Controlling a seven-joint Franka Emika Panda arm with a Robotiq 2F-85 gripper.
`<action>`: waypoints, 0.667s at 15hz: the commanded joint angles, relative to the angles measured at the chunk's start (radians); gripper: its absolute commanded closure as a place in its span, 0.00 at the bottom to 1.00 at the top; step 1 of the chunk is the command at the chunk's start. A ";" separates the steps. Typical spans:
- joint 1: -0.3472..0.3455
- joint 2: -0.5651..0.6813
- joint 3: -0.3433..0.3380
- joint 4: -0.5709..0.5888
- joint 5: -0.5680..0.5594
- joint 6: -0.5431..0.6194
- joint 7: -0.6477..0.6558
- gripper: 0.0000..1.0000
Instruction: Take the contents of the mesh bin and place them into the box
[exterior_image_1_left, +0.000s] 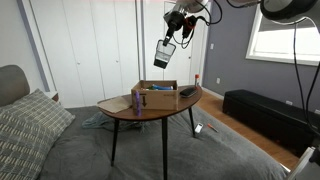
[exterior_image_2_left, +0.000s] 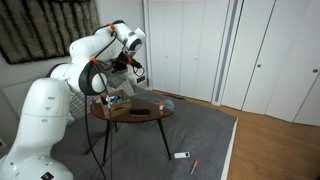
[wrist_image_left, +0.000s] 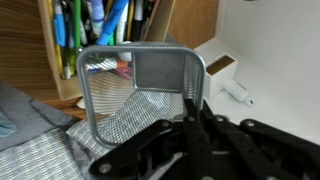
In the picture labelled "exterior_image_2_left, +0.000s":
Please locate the grey patterned pillow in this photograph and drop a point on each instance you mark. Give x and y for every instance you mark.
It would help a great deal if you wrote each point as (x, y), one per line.
(75, 103)

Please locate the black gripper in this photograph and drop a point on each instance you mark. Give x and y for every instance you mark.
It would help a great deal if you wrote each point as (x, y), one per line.
(122, 62)

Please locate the round wooden table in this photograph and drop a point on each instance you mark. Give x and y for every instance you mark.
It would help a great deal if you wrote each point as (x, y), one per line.
(156, 115)

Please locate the brown cardboard box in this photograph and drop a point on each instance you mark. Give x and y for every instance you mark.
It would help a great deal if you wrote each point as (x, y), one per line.
(118, 110)

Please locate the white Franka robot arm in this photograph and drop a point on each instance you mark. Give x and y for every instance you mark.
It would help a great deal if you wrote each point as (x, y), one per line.
(40, 126)

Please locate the black oblong case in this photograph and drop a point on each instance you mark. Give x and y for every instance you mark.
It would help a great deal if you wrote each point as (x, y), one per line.
(140, 112)

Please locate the orange tipped pen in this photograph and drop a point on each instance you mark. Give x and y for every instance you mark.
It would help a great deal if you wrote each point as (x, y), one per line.
(194, 167)

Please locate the orange cap glue stick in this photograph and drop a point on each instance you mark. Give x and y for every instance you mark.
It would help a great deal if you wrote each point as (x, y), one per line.
(161, 107)

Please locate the white closet door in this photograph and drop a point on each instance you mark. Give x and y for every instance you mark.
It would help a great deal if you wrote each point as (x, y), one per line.
(165, 43)
(293, 50)
(250, 50)
(200, 46)

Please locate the blue marker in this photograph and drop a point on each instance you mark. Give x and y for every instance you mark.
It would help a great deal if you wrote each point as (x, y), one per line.
(117, 99)

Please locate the small white remote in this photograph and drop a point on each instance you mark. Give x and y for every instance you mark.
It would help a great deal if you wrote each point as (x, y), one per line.
(181, 155)

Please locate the shaggy striped wall hanging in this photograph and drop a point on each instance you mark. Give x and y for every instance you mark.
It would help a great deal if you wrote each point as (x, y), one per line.
(33, 26)

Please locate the white marker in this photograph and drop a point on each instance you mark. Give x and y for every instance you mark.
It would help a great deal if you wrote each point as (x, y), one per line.
(108, 101)

